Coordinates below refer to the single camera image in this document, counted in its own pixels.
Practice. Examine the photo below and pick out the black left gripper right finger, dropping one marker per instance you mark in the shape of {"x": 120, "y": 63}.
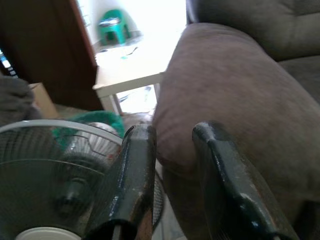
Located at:
{"x": 232, "y": 195}

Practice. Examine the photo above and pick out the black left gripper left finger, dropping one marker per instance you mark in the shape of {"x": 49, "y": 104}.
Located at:
{"x": 136, "y": 162}

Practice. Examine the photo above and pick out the black and white floor fan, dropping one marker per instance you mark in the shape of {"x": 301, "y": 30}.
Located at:
{"x": 37, "y": 155}

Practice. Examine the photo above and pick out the dark grey-brown fabric sofa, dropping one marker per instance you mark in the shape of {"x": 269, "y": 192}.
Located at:
{"x": 237, "y": 87}

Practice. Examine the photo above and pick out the white crumpled trash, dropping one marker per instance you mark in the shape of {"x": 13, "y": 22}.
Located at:
{"x": 100, "y": 142}

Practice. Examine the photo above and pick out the teal plastic basket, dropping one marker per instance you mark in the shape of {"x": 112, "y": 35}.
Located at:
{"x": 107, "y": 118}

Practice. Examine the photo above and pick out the white side table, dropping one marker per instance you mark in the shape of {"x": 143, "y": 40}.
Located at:
{"x": 120, "y": 83}

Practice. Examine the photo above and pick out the brown cardboard box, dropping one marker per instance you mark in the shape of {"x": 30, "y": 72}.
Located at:
{"x": 42, "y": 97}

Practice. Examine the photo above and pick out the green plastic stool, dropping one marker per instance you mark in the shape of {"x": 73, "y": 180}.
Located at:
{"x": 117, "y": 32}

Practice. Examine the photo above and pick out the dark grey armchair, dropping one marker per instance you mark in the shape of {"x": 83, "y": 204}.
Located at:
{"x": 15, "y": 100}

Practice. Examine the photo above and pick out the dark brown wooden door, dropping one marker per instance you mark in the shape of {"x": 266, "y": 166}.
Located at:
{"x": 50, "y": 50}

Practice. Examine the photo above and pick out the black and white striped strip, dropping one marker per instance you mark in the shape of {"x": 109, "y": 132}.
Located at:
{"x": 6, "y": 62}

